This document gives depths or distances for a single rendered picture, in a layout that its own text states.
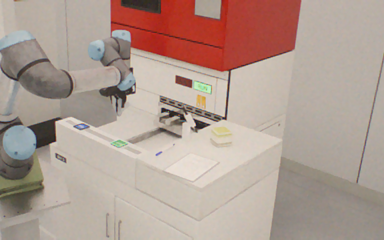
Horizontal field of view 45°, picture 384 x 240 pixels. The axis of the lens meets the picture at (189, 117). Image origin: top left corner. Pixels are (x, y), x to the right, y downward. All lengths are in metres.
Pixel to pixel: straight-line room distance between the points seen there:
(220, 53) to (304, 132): 1.81
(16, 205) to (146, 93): 1.09
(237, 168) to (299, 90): 1.99
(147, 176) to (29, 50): 0.73
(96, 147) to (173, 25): 0.75
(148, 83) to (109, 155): 0.74
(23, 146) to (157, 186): 0.54
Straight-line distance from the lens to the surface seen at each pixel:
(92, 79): 1.65
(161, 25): 2.49
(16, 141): 1.84
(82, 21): 5.50
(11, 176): 2.00
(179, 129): 2.45
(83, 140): 2.20
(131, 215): 2.11
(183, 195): 1.84
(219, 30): 2.25
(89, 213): 2.36
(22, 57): 1.53
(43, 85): 1.51
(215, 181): 1.82
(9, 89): 1.70
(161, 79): 2.62
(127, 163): 2.01
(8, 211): 1.95
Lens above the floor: 1.85
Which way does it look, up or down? 22 degrees down
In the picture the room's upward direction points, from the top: 3 degrees clockwise
